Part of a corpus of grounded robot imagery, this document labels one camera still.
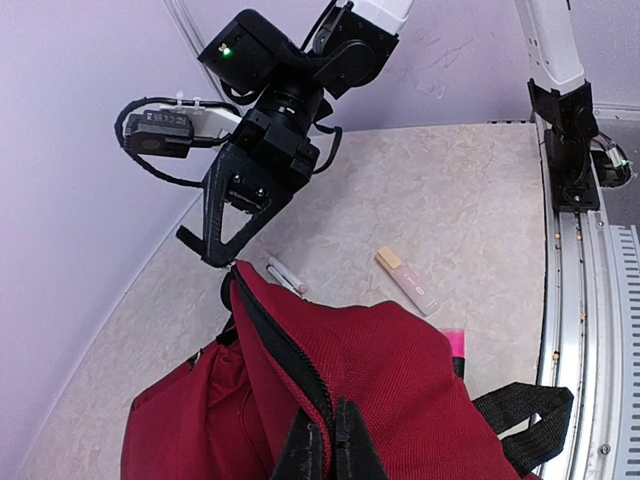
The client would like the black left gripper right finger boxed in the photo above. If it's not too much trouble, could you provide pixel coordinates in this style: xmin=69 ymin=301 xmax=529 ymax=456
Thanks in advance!
xmin=332 ymin=398 xmax=389 ymax=480

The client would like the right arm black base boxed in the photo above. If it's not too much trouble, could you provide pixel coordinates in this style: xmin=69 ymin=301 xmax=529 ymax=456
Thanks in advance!
xmin=528 ymin=80 xmax=632 ymax=213

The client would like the right aluminium frame post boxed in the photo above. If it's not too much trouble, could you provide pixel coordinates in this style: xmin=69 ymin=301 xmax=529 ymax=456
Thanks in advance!
xmin=162 ymin=0 xmax=228 ymax=100

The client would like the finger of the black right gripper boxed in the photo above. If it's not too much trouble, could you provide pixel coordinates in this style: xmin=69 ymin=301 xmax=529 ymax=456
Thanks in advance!
xmin=176 ymin=143 xmax=235 ymax=268
xmin=221 ymin=184 xmax=294 ymax=263

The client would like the aluminium front rail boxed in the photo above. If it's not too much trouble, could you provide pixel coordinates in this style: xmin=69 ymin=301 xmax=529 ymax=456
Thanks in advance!
xmin=537 ymin=104 xmax=640 ymax=480

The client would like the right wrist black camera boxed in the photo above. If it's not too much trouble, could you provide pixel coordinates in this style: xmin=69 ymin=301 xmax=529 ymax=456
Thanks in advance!
xmin=114 ymin=95 xmax=241 ymax=188

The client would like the white pen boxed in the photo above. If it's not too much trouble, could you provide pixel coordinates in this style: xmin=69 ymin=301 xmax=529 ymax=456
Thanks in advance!
xmin=266 ymin=256 xmax=308 ymax=297

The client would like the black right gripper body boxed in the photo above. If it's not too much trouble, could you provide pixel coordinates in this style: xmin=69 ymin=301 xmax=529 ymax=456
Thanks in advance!
xmin=219 ymin=108 xmax=319 ymax=210

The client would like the pale pink tube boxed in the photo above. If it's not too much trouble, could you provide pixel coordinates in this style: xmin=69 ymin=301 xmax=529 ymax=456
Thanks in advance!
xmin=375 ymin=246 xmax=439 ymax=316

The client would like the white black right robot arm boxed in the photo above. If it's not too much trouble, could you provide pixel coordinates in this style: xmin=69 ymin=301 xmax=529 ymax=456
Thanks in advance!
xmin=250 ymin=1 xmax=548 ymax=251

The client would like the pink black highlighter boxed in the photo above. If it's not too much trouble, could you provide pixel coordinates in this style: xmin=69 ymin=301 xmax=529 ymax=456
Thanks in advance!
xmin=442 ymin=329 xmax=466 ymax=379

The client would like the red backpack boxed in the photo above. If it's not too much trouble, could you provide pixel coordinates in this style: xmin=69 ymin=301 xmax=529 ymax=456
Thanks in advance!
xmin=120 ymin=261 xmax=573 ymax=479

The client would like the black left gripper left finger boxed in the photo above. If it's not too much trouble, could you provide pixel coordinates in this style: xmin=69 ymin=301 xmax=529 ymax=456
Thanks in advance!
xmin=272 ymin=408 xmax=333 ymax=480

